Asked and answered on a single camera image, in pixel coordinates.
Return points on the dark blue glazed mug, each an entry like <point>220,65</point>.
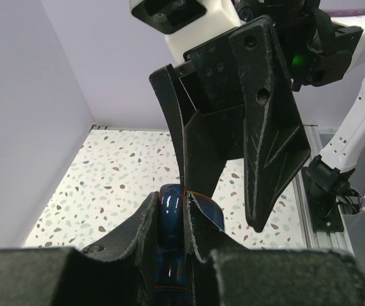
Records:
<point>171,258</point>

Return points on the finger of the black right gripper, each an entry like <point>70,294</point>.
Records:
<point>203,140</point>

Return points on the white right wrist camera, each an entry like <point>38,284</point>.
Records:
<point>186,24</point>

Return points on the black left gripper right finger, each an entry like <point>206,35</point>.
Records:
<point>221,271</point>

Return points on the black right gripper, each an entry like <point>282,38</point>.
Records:
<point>280,47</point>

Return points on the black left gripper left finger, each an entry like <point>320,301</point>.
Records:
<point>118,269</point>

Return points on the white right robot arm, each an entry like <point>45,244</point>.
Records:
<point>354,111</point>

